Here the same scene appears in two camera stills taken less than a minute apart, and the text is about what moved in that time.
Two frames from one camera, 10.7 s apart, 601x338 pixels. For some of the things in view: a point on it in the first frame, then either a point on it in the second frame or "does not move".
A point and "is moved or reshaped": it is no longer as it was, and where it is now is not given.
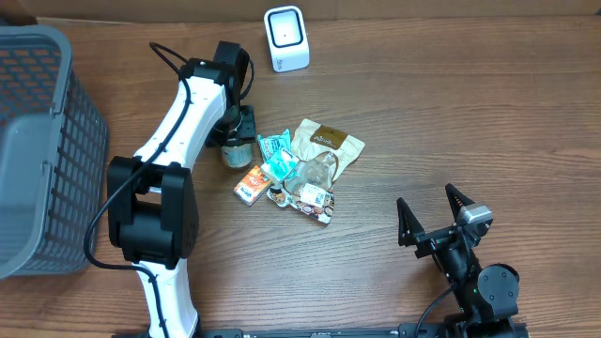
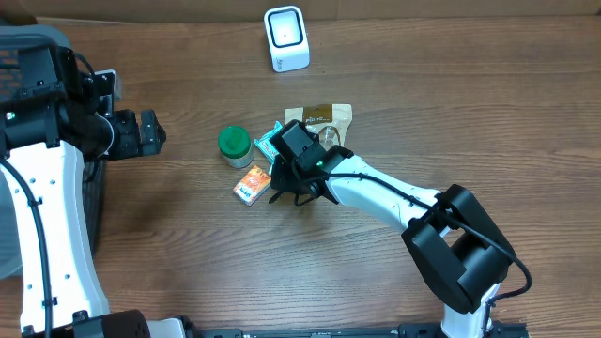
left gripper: (246, 133) to (129, 123)
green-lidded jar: (238, 157) does not move
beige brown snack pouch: (324, 154) is moved or reshaped
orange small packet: (252, 186) does not move
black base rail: (487, 330) does not move
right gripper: (410, 226) to (283, 180)
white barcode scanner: (287, 38) does not move
